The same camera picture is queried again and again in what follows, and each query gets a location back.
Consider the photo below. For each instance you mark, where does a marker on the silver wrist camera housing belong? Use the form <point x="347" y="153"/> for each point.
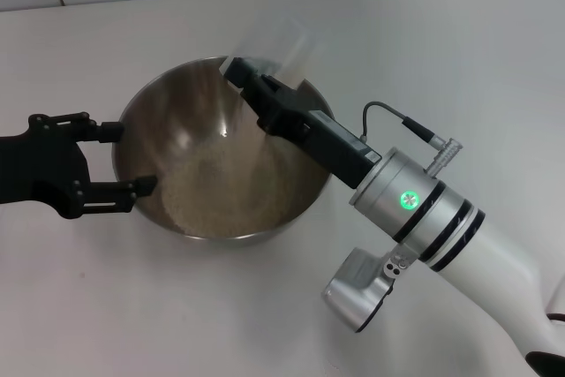
<point x="357" y="293"/>

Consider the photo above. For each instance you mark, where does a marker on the white uncooked rice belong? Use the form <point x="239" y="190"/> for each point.
<point x="207" y="202"/>

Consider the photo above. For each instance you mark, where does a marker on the clear plastic measuring cup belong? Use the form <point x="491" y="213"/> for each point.
<point x="291" y="46"/>

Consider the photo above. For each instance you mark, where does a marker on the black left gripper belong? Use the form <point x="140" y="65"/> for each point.
<point x="39" y="169"/>

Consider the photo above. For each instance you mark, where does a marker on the stainless steel mixing bowl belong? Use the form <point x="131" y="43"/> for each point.
<point x="145" y="130"/>

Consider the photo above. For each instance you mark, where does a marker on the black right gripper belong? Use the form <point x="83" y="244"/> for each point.
<point x="326" y="143"/>

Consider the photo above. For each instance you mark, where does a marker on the silver and white right arm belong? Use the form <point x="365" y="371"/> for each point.
<point x="441" y="222"/>

